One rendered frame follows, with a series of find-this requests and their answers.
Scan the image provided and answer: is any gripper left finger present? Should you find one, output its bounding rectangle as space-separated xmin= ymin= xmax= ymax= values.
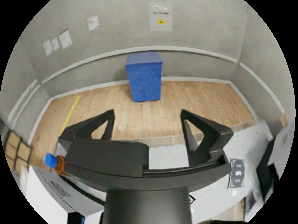
xmin=62 ymin=109 xmax=115 ymax=140

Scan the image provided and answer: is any brown bottle with blue cap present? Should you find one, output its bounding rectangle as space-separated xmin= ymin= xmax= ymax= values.
xmin=45 ymin=153 xmax=71 ymax=177

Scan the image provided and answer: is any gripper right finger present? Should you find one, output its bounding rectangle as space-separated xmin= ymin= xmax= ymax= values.
xmin=180 ymin=109 xmax=234 ymax=166

